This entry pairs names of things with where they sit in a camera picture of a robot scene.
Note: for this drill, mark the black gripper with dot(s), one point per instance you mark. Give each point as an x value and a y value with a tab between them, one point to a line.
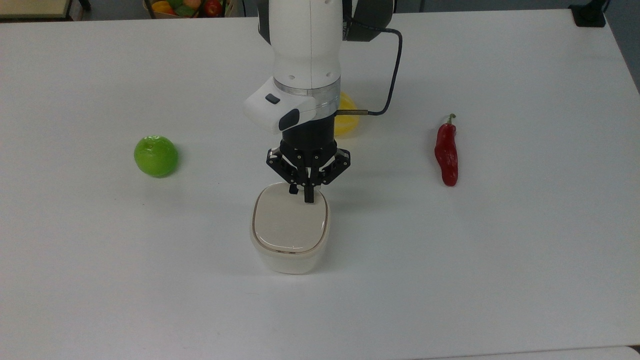
310	137

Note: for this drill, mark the cream garbage bin lid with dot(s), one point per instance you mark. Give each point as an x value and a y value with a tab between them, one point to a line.
287	225

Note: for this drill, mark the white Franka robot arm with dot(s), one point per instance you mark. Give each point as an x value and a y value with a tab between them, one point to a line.
305	50

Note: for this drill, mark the yellow ribbed toy melon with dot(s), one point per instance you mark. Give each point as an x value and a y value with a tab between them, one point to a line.
346	122

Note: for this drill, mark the cream square bowl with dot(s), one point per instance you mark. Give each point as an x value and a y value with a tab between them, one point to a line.
290	262

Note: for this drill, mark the red chili pepper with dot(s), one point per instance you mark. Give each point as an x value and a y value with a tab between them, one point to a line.
446	155

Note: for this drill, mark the green toy apple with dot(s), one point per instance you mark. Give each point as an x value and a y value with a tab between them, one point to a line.
156	156

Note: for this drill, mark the cardboard box of toy fruit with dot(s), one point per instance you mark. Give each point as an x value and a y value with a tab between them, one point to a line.
230	10

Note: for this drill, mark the red toy tomato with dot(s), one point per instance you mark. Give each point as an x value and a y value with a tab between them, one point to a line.
213	7

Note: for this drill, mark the orange toy pepper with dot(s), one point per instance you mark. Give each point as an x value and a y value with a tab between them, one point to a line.
162	7

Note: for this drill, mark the wooden shelf board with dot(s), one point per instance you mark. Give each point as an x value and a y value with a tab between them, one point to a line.
35	9

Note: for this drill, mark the black stand clamp base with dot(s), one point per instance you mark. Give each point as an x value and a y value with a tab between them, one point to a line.
589	14

